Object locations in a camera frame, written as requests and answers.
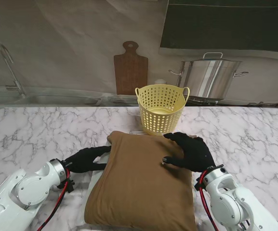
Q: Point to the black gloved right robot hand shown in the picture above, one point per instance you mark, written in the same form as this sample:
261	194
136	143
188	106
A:
196	154

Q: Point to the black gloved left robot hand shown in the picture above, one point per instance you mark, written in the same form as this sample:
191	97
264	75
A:
85	161

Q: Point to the white pillow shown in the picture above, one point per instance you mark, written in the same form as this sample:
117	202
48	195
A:
97	176

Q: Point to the brown pillowcase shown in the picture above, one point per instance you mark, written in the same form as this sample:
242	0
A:
141	187

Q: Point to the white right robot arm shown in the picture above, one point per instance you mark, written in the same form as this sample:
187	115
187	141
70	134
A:
225	192

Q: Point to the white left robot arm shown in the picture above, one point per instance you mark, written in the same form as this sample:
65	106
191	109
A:
25	187

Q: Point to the yellow perforated laundry basket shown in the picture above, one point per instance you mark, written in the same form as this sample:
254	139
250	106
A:
153	120

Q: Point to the black stove grate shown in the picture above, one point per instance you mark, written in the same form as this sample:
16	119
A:
201	101

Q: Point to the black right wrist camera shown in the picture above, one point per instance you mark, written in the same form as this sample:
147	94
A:
196	184

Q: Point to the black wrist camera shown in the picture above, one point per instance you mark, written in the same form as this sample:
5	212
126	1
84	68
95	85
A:
196	184
67	186

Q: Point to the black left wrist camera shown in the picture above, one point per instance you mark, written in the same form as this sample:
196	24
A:
67	186

